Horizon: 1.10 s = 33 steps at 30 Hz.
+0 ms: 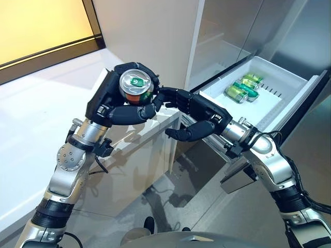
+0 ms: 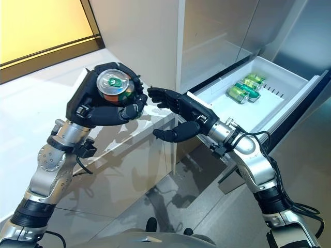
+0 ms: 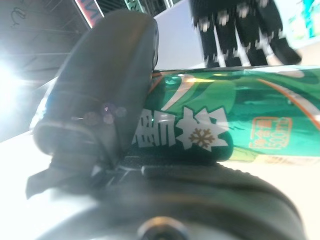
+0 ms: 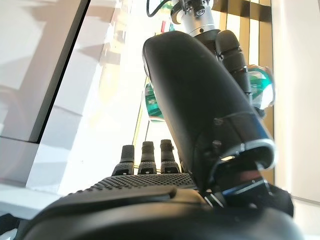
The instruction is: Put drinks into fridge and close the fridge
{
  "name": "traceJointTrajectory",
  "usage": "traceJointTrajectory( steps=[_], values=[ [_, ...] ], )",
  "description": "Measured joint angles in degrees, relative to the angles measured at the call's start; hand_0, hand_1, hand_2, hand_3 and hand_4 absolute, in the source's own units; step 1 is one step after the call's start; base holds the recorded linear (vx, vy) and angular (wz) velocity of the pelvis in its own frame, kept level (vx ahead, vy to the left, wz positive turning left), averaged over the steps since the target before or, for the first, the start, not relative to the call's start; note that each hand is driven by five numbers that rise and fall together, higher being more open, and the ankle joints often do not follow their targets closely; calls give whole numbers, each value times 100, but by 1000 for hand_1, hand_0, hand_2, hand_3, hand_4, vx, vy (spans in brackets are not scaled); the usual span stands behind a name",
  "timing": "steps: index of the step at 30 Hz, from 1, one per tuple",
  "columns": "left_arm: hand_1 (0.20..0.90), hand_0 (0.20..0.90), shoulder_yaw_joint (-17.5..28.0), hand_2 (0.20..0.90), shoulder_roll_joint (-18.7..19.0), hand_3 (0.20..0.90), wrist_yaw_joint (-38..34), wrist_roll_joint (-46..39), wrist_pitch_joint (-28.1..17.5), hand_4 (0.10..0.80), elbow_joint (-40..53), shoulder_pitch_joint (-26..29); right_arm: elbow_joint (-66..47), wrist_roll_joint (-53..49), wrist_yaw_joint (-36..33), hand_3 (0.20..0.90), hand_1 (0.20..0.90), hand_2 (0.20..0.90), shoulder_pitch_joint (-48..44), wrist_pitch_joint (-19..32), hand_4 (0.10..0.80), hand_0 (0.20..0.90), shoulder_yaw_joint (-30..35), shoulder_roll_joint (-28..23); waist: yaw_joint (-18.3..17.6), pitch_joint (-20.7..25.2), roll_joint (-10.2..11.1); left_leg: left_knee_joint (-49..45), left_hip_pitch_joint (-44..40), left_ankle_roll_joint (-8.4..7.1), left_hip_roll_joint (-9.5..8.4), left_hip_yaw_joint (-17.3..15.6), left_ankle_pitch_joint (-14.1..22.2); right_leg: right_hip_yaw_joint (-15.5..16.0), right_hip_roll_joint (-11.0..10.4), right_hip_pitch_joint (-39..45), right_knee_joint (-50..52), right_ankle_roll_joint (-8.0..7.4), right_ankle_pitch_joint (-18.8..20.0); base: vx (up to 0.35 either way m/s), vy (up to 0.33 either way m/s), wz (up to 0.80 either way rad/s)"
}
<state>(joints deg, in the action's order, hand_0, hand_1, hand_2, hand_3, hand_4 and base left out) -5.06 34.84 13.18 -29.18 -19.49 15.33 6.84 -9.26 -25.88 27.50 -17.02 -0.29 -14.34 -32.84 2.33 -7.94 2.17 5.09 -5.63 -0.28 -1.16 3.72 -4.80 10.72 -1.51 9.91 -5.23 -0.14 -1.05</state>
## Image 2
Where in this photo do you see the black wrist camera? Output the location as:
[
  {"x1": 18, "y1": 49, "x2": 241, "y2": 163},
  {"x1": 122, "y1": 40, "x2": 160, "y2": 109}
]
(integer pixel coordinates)
[
  {"x1": 74, "y1": 138, "x2": 98, "y2": 159},
  {"x1": 211, "y1": 144, "x2": 229, "y2": 157}
]

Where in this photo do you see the amber window with black frame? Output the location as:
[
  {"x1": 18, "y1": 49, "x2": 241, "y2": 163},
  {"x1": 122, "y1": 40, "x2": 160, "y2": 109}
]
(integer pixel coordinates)
[{"x1": 0, "y1": 0, "x2": 106, "y2": 85}]

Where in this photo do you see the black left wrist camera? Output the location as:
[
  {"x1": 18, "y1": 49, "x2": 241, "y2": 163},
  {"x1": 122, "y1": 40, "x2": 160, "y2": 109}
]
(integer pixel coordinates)
[{"x1": 74, "y1": 138, "x2": 98, "y2": 159}]

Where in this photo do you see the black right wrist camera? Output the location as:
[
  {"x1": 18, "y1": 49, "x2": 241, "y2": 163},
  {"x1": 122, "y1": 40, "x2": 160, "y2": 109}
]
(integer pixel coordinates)
[{"x1": 211, "y1": 144, "x2": 229, "y2": 157}]

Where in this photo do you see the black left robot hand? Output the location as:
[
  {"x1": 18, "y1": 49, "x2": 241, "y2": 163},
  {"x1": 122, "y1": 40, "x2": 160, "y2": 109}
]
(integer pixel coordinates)
[{"x1": 66, "y1": 61, "x2": 149, "y2": 129}]

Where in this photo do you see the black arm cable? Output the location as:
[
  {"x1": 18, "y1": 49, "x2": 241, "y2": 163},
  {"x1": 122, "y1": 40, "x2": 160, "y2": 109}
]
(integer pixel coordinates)
[
  {"x1": 227, "y1": 131, "x2": 325, "y2": 240},
  {"x1": 73, "y1": 154, "x2": 94, "y2": 178}
]

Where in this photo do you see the white fridge drawer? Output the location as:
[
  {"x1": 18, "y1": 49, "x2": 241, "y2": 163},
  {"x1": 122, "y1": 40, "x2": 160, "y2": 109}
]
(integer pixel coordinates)
[{"x1": 187, "y1": 56, "x2": 331, "y2": 194}]

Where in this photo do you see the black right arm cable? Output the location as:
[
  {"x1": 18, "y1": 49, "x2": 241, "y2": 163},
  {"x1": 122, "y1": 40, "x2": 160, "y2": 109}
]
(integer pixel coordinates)
[{"x1": 227, "y1": 131, "x2": 325, "y2": 240}]

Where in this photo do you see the green orange soda can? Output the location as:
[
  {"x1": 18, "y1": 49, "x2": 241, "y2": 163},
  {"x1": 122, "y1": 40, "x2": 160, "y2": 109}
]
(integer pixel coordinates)
[{"x1": 96, "y1": 69, "x2": 138, "y2": 106}]

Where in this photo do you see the grey robot torso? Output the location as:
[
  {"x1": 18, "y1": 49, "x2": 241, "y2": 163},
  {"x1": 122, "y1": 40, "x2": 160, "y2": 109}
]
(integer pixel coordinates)
[{"x1": 123, "y1": 228, "x2": 216, "y2": 248}]

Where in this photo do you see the stainless steel fridge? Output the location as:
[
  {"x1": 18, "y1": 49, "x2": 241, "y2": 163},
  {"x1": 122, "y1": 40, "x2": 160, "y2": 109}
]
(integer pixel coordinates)
[{"x1": 178, "y1": 0, "x2": 331, "y2": 194}]

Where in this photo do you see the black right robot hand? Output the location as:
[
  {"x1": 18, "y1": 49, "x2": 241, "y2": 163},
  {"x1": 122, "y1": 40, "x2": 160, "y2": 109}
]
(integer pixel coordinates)
[{"x1": 146, "y1": 87, "x2": 221, "y2": 143}]

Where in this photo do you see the tall white cabinet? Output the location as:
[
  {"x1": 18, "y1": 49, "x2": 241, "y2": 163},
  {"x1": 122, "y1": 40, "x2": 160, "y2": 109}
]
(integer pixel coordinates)
[{"x1": 87, "y1": 0, "x2": 186, "y2": 176}]

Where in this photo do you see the white counter cabinet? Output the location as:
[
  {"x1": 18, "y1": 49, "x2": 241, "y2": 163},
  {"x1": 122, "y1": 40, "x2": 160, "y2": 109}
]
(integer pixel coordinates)
[{"x1": 0, "y1": 48, "x2": 179, "y2": 233}]

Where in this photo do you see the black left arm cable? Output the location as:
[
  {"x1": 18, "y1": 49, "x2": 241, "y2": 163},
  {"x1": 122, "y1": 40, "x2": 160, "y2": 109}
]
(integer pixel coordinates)
[{"x1": 73, "y1": 154, "x2": 94, "y2": 178}]

